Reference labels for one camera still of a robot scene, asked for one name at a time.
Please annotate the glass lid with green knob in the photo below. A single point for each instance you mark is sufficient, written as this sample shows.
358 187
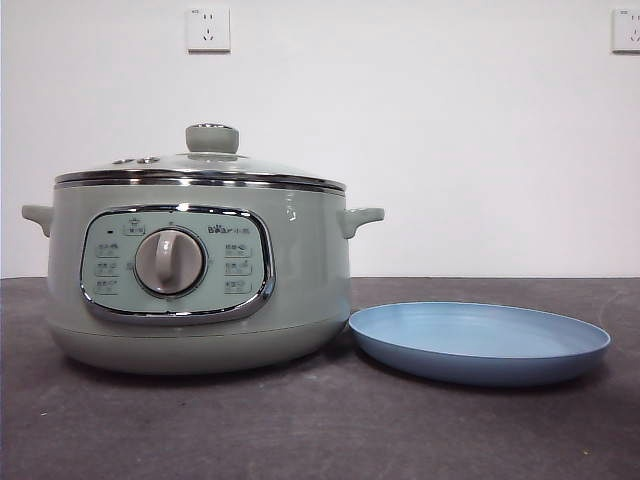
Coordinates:
212 140

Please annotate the pale green electric steamer pot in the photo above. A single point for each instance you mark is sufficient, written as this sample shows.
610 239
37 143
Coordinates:
310 280

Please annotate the blue round plate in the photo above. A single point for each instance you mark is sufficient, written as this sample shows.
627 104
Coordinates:
480 345

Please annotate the white wall socket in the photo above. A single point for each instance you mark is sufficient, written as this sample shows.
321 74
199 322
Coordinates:
627 31
209 30

